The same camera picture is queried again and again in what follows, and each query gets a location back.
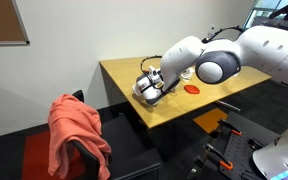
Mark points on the orange plastic lid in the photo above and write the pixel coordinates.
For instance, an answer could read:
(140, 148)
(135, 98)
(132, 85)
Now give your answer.
(191, 89)

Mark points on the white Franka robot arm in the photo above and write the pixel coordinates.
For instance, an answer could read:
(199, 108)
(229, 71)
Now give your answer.
(184, 56)

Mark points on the white paper cup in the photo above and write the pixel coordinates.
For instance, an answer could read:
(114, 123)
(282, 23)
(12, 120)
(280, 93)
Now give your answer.
(186, 76)

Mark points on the black office chair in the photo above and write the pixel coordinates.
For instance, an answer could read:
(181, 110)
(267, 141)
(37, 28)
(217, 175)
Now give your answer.
(127, 146)

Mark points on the salmon pink cloth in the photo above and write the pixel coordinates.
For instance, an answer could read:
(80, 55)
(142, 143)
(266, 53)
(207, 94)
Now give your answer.
(74, 130)

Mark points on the grey metal table foot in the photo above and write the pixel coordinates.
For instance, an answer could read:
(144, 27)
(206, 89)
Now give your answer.
(227, 106)

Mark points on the black clamp with orange tip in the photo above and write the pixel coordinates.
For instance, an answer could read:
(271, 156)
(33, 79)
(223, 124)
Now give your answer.
(226, 165)
(236, 132)

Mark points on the black overhead bar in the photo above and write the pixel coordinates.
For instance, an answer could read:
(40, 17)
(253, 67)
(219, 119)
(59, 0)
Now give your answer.
(284, 9)

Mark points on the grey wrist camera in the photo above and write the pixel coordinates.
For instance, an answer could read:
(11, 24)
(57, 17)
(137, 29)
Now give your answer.
(154, 73)

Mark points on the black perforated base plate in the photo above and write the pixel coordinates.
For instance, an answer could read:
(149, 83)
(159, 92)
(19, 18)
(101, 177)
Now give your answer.
(240, 150)

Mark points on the cork board with grey frame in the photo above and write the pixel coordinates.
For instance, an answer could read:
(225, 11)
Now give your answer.
(0, 20)

